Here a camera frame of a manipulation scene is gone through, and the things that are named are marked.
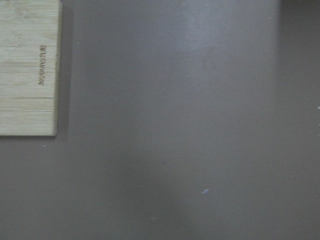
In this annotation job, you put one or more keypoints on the wooden cutting board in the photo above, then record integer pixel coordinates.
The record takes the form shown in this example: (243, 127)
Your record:
(30, 46)

